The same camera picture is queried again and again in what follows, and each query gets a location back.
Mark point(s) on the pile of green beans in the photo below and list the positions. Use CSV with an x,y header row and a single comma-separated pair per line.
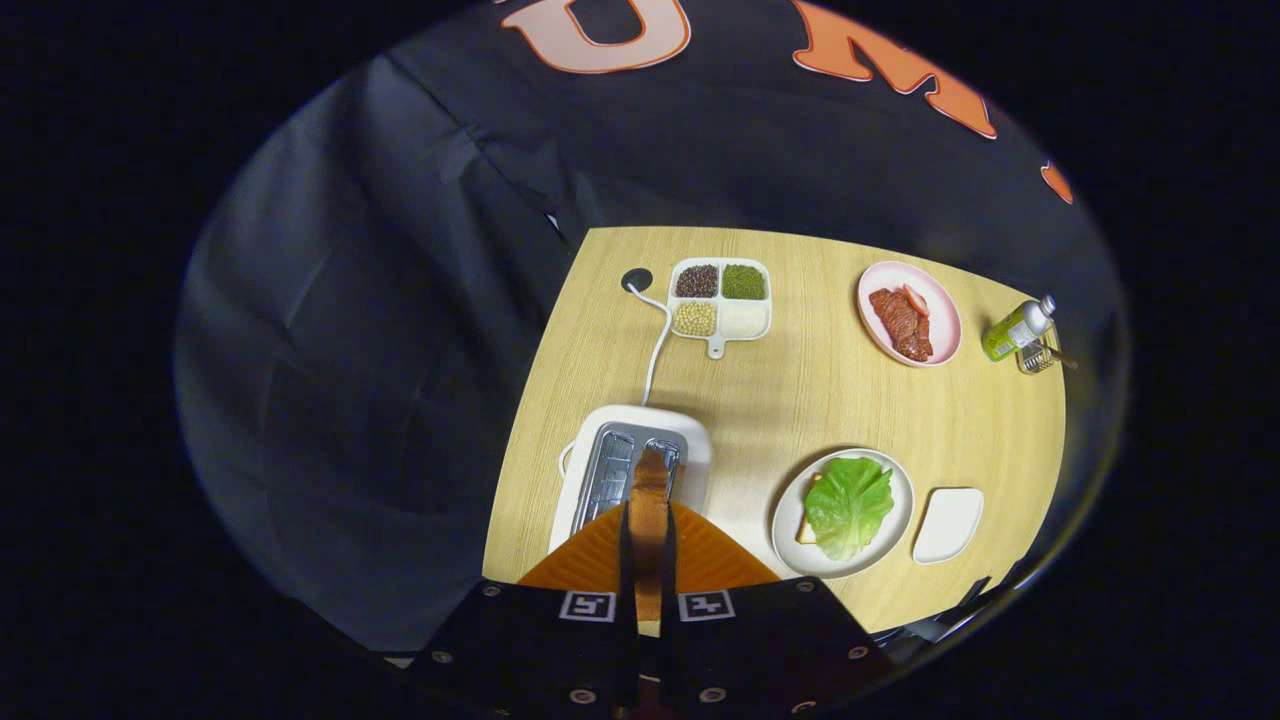
x,y
744,282

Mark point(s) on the round grey plate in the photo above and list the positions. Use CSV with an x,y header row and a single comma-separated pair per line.
x,y
785,520

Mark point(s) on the pink plate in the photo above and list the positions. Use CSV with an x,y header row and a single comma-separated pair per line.
x,y
945,320

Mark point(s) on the brown meat slice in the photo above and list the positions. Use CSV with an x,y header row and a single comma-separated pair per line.
x,y
900,322

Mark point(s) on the pile of dark red beans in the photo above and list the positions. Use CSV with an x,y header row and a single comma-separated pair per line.
x,y
697,281

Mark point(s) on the white toaster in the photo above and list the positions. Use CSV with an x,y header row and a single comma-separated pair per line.
x,y
600,422

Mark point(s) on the green lettuce leaf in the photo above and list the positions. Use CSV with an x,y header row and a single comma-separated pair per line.
x,y
848,505

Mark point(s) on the small white square dish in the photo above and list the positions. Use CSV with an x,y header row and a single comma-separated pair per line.
x,y
947,525

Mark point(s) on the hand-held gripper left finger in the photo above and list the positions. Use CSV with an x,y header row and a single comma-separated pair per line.
x,y
530,650

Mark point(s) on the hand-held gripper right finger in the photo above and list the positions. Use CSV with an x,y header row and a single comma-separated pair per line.
x,y
770,650

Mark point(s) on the toasted bread slice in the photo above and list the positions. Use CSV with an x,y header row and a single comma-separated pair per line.
x,y
650,520

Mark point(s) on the green label bottle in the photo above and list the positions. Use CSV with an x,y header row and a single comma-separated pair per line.
x,y
1010,333

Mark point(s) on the dark metal frame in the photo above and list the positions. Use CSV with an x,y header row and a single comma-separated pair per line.
x,y
965,597

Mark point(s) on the pile of yellow soybeans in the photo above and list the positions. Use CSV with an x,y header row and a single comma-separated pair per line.
x,y
695,318

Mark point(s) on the white bread slice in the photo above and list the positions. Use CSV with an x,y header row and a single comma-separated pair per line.
x,y
806,532

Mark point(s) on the red vegetable slice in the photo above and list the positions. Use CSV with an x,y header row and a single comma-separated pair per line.
x,y
916,299

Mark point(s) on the white divided tray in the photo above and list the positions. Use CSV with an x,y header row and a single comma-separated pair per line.
x,y
745,320

